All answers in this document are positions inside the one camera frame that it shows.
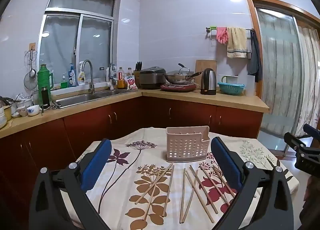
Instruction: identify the wall towel rack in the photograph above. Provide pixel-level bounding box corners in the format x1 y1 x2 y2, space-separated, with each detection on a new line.
205 27 255 40

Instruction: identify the teal plastic colander basket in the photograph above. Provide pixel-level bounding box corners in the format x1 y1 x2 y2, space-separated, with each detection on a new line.
217 82 245 96

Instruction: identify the person's right hand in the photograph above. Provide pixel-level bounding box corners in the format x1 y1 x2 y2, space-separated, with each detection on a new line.
299 175 320 230

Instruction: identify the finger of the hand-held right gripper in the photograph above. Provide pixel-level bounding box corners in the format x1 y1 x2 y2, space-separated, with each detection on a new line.
284 132 316 157
303 124 320 141

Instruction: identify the hanging wire strainer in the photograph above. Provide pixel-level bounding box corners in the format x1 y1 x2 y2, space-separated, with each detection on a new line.
24 47 38 96

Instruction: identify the small water filter tap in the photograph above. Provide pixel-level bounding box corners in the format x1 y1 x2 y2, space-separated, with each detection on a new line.
107 63 117 91

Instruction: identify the grey rice cooker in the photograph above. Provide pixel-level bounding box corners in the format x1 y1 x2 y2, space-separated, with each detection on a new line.
139 66 167 90

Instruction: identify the pink perforated plastic utensil holder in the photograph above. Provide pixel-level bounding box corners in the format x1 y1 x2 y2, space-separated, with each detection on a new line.
166 126 210 163

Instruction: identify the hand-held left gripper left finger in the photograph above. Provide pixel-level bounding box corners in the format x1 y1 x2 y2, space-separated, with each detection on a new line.
29 138 113 230

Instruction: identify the floral tablecloth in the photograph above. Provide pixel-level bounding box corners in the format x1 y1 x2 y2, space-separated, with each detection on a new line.
60 127 300 230

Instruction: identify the cooking oil bottle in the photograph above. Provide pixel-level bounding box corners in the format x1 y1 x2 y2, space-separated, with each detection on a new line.
117 67 126 89

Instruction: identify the wooden door frame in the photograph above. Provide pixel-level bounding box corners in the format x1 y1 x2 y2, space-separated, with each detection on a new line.
245 0 320 101

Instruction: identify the green thermos flask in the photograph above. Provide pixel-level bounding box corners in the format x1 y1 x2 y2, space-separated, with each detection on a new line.
37 64 54 91

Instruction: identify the blue cleaner bottle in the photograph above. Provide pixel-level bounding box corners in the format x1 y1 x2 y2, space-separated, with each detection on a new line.
68 63 77 87

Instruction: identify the pink rubber glove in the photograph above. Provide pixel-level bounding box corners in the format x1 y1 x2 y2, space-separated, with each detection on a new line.
216 27 228 44

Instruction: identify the striped curtain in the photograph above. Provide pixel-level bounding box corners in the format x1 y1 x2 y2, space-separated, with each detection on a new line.
296 24 320 136

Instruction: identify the steel kitchen faucet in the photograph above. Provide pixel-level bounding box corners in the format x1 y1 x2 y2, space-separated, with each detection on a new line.
82 59 96 94

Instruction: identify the cream enamel pot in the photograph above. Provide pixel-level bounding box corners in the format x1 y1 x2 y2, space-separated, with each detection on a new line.
0 106 13 129

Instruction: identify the aluminium sliding window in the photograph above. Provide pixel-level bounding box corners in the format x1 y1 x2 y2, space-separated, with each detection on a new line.
37 0 122 89

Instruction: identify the stainless steel sink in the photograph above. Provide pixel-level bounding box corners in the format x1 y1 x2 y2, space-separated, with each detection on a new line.
51 90 132 109

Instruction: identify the blue and white porcelain bowl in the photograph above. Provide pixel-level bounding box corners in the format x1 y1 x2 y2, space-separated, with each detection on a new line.
26 105 40 117

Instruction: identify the steel electric kettle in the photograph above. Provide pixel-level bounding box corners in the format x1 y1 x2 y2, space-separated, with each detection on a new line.
200 68 217 95

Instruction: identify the black vacuum bottle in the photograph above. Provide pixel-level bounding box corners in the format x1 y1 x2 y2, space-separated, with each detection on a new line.
41 87 51 110

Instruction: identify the green plastic cup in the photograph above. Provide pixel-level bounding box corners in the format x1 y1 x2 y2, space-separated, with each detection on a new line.
221 75 239 84

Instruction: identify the white plastic container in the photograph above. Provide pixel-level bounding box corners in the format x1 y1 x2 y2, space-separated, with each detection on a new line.
246 75 256 97

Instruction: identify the red and white snack bag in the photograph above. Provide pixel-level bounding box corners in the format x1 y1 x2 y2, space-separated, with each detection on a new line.
125 75 139 90

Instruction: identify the yellow striped towel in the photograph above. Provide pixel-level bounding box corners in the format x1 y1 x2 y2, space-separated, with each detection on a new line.
226 27 248 58

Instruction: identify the wooden knife block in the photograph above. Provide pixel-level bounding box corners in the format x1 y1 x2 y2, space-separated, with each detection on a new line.
133 61 143 88

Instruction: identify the steel wok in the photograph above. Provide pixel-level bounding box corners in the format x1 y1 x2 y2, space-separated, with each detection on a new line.
164 63 204 85

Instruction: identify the dark grey cloth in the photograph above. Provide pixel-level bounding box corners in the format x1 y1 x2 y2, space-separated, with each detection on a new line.
247 30 263 83

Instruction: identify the red induction cooker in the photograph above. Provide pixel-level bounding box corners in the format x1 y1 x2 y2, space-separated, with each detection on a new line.
160 83 198 93

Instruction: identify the sliding glass door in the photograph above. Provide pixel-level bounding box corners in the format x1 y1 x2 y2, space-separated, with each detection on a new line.
254 6 320 156

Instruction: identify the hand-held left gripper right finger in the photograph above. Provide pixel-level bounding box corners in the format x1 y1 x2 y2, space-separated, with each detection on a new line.
210 136 294 230

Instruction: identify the spread of wooden chopsticks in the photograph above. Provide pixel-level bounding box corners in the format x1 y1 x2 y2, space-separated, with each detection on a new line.
135 162 237 223

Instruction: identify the white spray bottle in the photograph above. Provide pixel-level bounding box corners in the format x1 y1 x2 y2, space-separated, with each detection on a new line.
78 61 86 86

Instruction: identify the wooden cutting board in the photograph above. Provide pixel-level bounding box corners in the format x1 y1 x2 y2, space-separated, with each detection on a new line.
195 59 218 86

